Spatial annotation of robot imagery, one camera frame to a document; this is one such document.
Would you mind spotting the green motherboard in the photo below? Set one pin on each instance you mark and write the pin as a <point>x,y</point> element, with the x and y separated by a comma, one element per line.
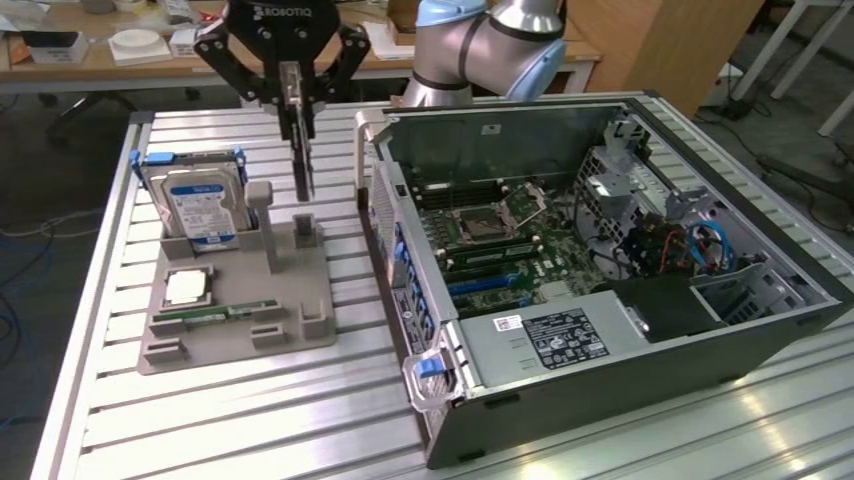
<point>554,250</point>

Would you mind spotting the grey cup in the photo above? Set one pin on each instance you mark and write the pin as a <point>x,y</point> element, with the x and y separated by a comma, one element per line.
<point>98,6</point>

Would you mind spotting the black and white box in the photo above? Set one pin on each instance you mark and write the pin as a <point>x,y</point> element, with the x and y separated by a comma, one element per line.
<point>53,47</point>

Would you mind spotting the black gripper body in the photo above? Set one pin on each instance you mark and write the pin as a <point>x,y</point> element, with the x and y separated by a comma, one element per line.
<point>283,35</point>

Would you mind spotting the grey parts rack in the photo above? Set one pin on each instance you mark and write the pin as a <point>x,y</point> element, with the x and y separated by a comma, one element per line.
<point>267,320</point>

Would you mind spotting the CPU socket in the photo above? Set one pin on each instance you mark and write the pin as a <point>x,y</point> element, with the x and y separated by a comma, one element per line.
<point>481,225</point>

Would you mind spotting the grey power supply unit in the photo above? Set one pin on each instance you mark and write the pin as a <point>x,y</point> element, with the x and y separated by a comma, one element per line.
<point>493,350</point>

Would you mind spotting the blue case latch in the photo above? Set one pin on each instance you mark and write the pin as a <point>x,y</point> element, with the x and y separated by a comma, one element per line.
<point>427,367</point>

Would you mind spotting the small white box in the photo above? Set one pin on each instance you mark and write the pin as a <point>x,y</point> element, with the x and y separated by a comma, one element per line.
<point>183,44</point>

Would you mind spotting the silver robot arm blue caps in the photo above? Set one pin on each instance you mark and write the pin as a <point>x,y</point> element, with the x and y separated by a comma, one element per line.
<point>467,50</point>

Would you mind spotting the green RAM stick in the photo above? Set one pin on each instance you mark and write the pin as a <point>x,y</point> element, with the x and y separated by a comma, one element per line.
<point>200,315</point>

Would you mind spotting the wooden desk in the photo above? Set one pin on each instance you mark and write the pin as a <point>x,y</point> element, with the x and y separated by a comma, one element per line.
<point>98,50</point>

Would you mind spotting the silver chipset heat sink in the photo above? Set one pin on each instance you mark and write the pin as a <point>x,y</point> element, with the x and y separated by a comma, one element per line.
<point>554,292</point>

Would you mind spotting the white round container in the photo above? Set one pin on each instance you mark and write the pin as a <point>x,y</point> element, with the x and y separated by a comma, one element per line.
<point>140,47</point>

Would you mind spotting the black plastic shroud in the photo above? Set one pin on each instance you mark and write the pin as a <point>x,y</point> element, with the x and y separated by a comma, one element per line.
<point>667,310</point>

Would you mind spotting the hard disk with blue caddy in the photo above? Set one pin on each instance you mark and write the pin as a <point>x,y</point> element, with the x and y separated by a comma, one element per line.
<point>193,210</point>

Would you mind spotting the silver CPU chip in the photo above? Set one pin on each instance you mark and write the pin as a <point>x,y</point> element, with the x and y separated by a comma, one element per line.
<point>187,290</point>

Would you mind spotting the open black PC case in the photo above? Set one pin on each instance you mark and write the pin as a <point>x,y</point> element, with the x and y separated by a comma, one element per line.
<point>600,400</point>

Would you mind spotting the white table frame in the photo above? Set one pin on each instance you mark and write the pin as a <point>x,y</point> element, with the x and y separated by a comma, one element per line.
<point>806,50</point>

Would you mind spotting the brown cardboard box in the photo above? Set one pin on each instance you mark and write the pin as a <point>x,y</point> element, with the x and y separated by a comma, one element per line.
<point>403,12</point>

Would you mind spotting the brown wooden cabinet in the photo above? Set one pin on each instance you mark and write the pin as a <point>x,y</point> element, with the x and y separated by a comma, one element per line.
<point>667,50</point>

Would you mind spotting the grey metal disk bay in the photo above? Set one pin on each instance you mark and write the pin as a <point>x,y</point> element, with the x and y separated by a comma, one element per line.
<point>754,280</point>

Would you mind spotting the white paper stack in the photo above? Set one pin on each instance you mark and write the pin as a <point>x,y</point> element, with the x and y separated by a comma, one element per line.
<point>393,42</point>

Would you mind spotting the blue expansion slot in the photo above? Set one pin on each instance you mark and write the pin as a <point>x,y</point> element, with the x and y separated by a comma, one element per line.
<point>481,286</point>

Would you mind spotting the graphics card with metal bracket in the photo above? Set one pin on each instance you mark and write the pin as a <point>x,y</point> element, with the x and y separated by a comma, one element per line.
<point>304,170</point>

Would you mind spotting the perforated metal disk bay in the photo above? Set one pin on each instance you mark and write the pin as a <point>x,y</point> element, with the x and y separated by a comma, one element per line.
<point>600,190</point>

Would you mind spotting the metal socket cover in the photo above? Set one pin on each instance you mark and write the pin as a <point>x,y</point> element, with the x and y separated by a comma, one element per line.
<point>531,186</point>

